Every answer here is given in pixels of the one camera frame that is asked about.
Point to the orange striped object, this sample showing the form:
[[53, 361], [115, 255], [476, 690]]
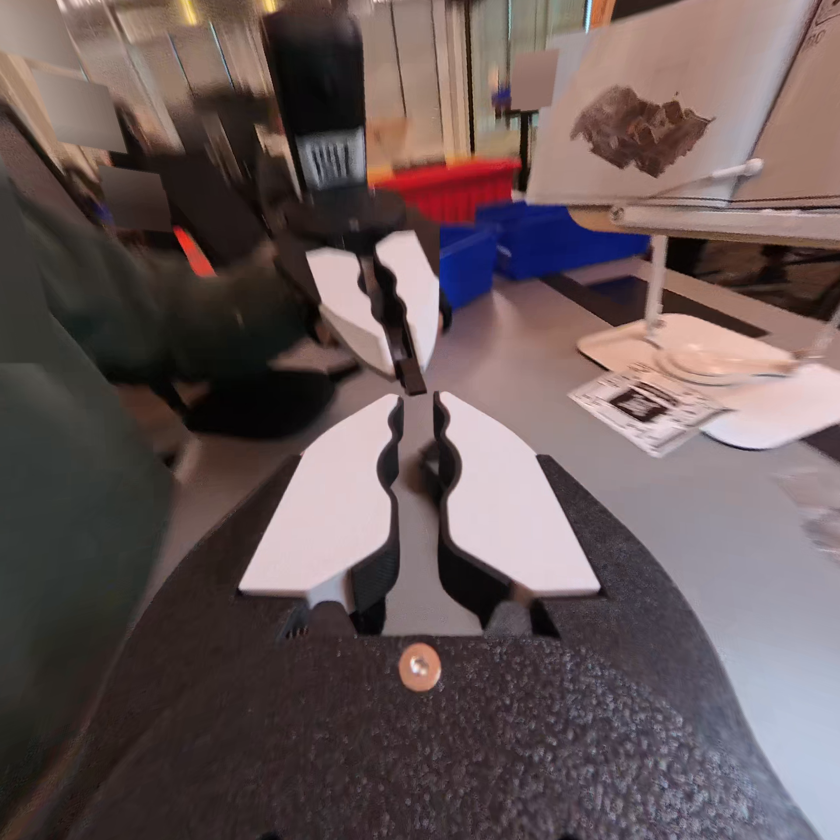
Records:
[[194, 252]]

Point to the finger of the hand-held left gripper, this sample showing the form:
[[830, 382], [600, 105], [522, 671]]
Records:
[[414, 282], [344, 295]]

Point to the white booklet stand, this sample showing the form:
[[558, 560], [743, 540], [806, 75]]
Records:
[[735, 368]]

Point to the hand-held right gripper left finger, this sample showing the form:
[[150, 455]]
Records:
[[322, 519]]

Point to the lego instruction booklet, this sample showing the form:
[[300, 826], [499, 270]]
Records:
[[683, 92]]

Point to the red storage bin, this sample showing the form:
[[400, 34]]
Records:
[[453, 190]]

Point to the sticker sheet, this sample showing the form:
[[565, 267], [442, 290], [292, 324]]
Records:
[[643, 410]]

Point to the clear lego windshield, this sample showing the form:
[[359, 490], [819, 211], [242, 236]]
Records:
[[814, 505]]

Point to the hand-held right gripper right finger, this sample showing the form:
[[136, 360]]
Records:
[[519, 519]]

